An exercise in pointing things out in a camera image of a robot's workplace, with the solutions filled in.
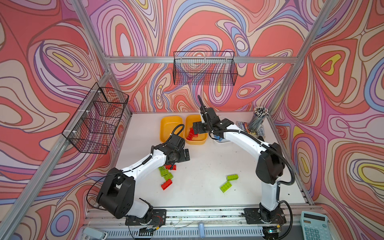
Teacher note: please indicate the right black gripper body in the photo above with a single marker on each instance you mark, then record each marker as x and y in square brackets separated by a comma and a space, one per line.
[202, 127]

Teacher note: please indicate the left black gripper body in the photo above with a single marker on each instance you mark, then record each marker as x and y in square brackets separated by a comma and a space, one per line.
[180, 156]

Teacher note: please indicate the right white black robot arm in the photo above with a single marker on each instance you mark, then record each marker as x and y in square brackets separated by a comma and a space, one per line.
[272, 167]

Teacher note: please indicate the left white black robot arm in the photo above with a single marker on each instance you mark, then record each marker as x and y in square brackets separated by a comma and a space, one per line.
[117, 193]

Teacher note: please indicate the middle yellow plastic bin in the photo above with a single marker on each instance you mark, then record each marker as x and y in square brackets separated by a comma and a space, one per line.
[200, 139]

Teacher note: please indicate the yellow plastic bin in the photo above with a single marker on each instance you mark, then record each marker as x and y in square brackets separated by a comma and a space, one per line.
[167, 126]
[200, 139]

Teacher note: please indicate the white plastic bin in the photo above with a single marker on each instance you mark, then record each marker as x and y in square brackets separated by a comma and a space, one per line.
[220, 141]

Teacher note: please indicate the red lego left pile flat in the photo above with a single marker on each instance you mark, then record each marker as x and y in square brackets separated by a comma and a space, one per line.
[171, 167]

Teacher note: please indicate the left yellow plastic bin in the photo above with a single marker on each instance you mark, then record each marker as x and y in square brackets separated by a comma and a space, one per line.
[167, 126]

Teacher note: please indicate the green lego left middle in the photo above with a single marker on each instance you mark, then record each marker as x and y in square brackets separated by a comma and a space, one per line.
[164, 172]

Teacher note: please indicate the green lego left lower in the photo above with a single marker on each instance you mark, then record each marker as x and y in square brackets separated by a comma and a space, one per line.
[168, 176]

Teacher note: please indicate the paperback book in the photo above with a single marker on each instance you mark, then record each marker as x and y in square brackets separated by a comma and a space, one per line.
[260, 132]

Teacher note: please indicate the cup of pencils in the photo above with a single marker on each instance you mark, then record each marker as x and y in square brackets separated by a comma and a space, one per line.
[258, 117]

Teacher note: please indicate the green lego right small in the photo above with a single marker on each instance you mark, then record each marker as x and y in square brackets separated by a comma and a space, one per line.
[232, 177]

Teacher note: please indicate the green lego right front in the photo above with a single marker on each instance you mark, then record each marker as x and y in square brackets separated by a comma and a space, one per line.
[226, 186]

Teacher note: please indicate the light green calculator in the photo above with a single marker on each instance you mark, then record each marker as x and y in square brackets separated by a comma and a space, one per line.
[315, 226]

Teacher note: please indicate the back black wire basket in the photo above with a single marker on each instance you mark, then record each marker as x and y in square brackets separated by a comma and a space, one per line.
[205, 68]

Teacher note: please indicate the black wire basket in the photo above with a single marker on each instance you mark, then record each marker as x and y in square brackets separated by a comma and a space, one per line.
[99, 115]
[205, 68]

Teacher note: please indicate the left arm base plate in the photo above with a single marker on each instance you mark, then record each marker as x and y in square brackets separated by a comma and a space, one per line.
[155, 218]

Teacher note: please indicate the left black wire basket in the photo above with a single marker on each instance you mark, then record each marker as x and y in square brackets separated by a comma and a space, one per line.
[99, 115]

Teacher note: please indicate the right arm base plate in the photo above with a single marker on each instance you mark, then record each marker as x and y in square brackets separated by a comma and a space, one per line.
[258, 216]

